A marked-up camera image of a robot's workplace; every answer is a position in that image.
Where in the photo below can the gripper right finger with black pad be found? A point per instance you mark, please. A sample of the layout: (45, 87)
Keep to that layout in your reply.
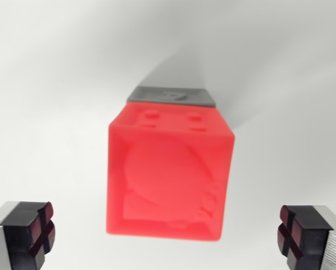
(308, 239)

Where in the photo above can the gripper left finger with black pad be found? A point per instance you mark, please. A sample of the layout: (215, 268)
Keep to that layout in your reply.
(19, 239)

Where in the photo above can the red plastic cube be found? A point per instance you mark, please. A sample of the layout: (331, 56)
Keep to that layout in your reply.
(170, 174)

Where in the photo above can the grey plastic cube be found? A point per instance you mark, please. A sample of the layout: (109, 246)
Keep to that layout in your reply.
(151, 94)

